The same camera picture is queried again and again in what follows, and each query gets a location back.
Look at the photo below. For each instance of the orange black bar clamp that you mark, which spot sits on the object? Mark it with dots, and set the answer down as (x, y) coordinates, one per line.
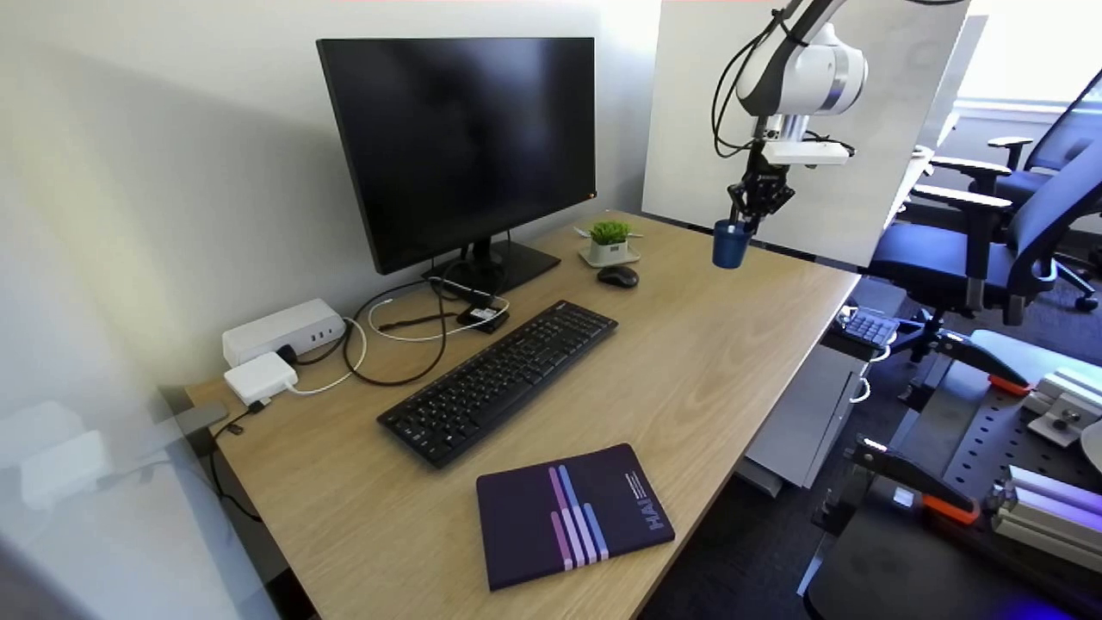
(916, 495)
(986, 366)

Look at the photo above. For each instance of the desk telephone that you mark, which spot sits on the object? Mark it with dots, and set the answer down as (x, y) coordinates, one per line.
(871, 331)

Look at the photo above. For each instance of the long aluminium extrusion stack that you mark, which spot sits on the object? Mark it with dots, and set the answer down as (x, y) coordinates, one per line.
(1050, 517)

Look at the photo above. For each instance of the large white board panel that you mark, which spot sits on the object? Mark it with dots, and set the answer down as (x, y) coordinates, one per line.
(897, 172)

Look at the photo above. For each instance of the white power hub box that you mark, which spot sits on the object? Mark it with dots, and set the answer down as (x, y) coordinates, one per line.
(279, 331)

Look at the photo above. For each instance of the black perforated breadboard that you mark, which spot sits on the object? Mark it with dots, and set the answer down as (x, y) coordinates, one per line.
(897, 573)

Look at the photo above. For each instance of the black keyboard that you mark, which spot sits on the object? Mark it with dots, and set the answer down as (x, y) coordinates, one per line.
(494, 385)

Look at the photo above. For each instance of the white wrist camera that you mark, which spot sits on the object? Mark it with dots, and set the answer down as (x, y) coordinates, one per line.
(802, 152)

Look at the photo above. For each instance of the black computer mouse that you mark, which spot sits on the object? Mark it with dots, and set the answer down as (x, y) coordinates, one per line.
(619, 278)

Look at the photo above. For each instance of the blue plastic cup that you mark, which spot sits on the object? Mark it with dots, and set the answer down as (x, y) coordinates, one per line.
(731, 247)

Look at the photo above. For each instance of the white square saucer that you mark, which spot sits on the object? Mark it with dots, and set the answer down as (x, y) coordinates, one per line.
(585, 264)

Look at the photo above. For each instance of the short aluminium extrusion piece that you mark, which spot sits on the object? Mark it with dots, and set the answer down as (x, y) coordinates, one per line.
(1069, 408)

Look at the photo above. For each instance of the small black dongle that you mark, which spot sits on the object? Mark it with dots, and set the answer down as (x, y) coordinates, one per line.
(484, 317)

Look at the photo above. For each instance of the black computer monitor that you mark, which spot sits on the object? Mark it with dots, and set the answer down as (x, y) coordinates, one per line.
(459, 151)

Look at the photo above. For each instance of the small white adapter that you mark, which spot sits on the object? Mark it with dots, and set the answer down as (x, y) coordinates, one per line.
(261, 378)

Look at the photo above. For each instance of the dark purple striped notebook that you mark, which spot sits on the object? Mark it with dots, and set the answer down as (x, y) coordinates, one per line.
(572, 517)

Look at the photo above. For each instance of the small green potted plant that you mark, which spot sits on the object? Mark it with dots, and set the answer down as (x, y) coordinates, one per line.
(607, 234)

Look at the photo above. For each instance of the blue office chair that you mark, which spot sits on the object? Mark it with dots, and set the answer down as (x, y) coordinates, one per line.
(941, 260)
(1069, 139)

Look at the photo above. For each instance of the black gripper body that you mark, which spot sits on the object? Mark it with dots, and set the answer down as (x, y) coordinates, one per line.
(761, 186)

